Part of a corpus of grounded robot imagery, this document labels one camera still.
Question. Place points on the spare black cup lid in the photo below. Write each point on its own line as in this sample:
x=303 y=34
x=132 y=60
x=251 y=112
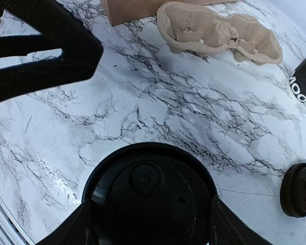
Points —
x=293 y=191

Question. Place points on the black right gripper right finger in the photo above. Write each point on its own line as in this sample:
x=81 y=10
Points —
x=227 y=228

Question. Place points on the brown paper bag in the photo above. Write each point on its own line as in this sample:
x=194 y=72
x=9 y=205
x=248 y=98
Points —
x=124 y=11

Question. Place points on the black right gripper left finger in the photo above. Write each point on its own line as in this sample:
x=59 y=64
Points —
x=76 y=229

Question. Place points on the stack of black paper cups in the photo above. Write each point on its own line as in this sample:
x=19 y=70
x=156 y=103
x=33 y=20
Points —
x=296 y=83

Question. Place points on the black takeout coffee cup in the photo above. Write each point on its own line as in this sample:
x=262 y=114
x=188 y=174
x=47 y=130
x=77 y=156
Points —
x=151 y=193

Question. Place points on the brown cardboard cup carrier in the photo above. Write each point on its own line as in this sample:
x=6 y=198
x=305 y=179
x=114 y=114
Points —
x=189 y=27

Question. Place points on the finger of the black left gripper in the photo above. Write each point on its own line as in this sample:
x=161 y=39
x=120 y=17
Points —
x=58 y=28

